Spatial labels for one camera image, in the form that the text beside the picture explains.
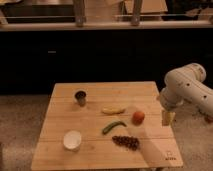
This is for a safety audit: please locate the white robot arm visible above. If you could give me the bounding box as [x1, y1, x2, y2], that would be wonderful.
[159, 63, 213, 126]

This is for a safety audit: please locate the white bowl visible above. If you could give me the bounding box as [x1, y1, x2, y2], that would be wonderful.
[63, 130, 82, 151]

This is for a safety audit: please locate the metal cup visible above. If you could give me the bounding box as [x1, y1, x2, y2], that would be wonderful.
[75, 91, 86, 107]

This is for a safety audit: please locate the yellow banana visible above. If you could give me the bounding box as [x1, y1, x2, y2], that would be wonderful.
[101, 108, 125, 115]

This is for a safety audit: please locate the long wooden counter shelf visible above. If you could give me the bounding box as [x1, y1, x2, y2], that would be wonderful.
[0, 20, 213, 32]

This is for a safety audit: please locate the right metal post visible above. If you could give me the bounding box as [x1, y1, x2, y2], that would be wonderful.
[131, 0, 143, 26]

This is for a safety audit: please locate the red apple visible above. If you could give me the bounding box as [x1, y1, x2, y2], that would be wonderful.
[132, 111, 145, 125]

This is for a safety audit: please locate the left metal post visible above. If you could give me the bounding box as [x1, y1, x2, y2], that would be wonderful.
[73, 0, 86, 27]

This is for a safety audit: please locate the metal post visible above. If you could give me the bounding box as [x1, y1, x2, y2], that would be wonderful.
[131, 0, 143, 26]
[73, 0, 86, 27]

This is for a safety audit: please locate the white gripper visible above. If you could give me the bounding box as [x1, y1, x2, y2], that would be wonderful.
[159, 94, 176, 126]

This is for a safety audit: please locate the dark grape bunch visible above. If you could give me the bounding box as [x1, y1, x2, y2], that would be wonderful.
[112, 136, 140, 151]

